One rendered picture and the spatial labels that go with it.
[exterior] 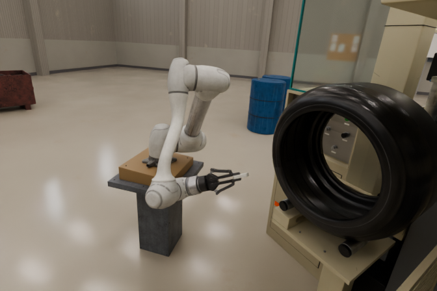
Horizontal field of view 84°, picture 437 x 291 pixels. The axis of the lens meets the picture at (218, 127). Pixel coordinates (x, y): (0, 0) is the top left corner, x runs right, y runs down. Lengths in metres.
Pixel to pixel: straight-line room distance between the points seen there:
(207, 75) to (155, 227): 1.22
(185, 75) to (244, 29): 10.89
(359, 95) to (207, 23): 11.82
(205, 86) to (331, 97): 0.62
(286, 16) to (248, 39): 1.84
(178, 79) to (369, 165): 0.96
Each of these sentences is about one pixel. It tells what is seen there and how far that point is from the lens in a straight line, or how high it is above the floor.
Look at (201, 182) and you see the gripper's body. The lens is 1.17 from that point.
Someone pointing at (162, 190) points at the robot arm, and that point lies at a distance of 1.04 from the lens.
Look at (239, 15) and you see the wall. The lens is 12.16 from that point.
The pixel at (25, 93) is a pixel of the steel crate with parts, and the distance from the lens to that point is 6.41.
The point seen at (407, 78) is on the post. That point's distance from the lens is 1.19.
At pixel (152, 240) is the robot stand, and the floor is 0.12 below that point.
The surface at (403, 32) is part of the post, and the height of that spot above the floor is 1.63.
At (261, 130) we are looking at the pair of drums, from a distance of 4.55.
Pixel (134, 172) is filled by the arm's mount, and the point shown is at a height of 0.73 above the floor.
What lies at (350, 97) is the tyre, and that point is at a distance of 0.87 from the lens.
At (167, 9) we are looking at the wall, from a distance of 13.36.
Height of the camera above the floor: 1.56
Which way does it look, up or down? 19 degrees down
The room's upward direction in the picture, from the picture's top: 3 degrees clockwise
